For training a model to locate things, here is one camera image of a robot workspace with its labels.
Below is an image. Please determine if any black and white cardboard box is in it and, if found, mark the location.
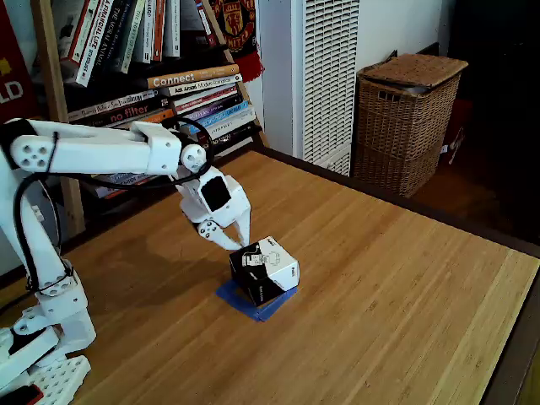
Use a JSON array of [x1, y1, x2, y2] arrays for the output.
[[229, 235, 300, 308]]

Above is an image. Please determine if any blue tape square target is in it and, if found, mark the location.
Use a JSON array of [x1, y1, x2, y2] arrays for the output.
[[215, 278, 299, 323]]

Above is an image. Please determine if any red flat box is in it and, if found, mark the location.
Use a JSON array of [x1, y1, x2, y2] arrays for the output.
[[442, 99, 473, 165]]

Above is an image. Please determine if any light blue spine book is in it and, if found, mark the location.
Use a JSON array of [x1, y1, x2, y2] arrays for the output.
[[185, 100, 251, 134]]

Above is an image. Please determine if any purple spine book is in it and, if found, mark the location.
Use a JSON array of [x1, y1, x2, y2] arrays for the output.
[[181, 94, 245, 122]]

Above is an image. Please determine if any white Modern Romance book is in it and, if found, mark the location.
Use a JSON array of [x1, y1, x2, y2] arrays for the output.
[[168, 73, 244, 97]]

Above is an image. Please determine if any orange Connect book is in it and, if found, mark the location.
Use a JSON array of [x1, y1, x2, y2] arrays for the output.
[[147, 63, 240, 89]]

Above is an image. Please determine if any black no filter book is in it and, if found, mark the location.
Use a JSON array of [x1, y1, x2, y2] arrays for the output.
[[69, 99, 170, 127]]

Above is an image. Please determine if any white grille heater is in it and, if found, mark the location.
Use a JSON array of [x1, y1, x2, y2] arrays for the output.
[[290, 0, 360, 176]]

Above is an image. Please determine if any red football scarf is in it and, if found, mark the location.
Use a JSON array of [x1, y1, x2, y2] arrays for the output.
[[208, 0, 265, 84]]

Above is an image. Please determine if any brown wicker basket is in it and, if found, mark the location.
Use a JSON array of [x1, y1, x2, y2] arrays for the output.
[[353, 53, 469, 198]]

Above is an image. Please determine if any black Moral Animal book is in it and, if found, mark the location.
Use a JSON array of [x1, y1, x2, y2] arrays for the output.
[[90, 0, 130, 71]]

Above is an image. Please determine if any white Financial Life book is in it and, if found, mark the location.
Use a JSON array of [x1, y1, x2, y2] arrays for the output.
[[75, 0, 114, 88]]

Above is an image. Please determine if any wooden ladder bookshelf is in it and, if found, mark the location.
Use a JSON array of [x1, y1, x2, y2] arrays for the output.
[[31, 0, 271, 237]]

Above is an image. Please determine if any red poster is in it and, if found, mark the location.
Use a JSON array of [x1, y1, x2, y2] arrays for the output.
[[0, 3, 40, 123]]

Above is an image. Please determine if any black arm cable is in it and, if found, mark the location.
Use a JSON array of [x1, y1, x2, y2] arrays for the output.
[[12, 117, 216, 292]]

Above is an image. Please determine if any white perforated base plate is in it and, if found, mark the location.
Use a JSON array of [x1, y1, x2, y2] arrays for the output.
[[0, 354, 92, 405]]

